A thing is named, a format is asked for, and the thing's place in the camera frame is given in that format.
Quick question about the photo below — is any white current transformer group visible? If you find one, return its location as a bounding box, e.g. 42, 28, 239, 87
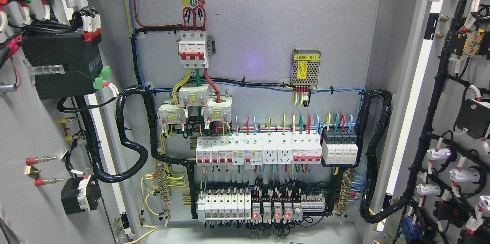
158, 84, 232, 126

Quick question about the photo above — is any lower relay and breaker row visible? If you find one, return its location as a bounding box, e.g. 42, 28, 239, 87
196, 178, 328, 236

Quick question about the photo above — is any white socket breaker row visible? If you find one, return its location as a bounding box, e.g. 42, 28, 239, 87
195, 132, 322, 169

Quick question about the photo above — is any black left cable harness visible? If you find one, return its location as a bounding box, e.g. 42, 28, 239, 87
77, 85, 196, 184

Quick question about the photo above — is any black white surge protector block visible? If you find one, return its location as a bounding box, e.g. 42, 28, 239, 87
321, 129, 359, 168

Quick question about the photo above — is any black cable harness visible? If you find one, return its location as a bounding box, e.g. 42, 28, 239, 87
360, 89, 406, 224
77, 85, 196, 184

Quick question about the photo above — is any grey cabinet door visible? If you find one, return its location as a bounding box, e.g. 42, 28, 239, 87
360, 0, 489, 244
0, 0, 128, 244

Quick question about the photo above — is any black right cable harness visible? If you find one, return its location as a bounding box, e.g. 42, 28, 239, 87
360, 89, 406, 224

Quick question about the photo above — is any red terminal post block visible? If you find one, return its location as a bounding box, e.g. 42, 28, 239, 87
25, 155, 65, 187

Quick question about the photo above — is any black digital power meter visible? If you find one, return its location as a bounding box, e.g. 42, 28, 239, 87
22, 31, 103, 100

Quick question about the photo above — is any red white main breaker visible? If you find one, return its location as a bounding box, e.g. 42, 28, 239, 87
178, 31, 211, 69

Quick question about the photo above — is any yellow terminal post block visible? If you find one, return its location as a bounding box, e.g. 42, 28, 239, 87
59, 117, 85, 141

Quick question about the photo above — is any metal mesh power supply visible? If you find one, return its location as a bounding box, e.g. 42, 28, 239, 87
291, 49, 321, 86

